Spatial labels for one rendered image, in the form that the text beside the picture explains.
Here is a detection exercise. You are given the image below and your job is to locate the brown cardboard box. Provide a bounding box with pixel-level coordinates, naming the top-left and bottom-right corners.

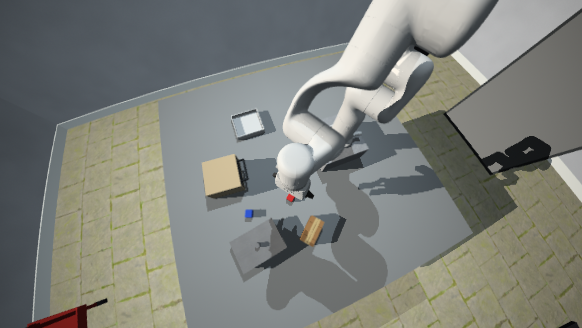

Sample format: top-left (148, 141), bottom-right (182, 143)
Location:
top-left (299, 215), bottom-right (324, 247)

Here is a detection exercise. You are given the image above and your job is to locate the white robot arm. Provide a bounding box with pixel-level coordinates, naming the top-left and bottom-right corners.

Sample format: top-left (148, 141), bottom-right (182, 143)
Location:
top-left (276, 0), bottom-right (499, 191)

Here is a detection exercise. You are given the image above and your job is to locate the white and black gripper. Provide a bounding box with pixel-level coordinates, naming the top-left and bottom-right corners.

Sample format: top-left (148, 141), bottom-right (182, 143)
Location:
top-left (272, 172), bottom-right (314, 200)

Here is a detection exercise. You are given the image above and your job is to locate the light wooden cabinet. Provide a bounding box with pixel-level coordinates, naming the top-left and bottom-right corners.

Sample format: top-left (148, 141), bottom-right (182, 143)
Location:
top-left (202, 154), bottom-right (249, 199)

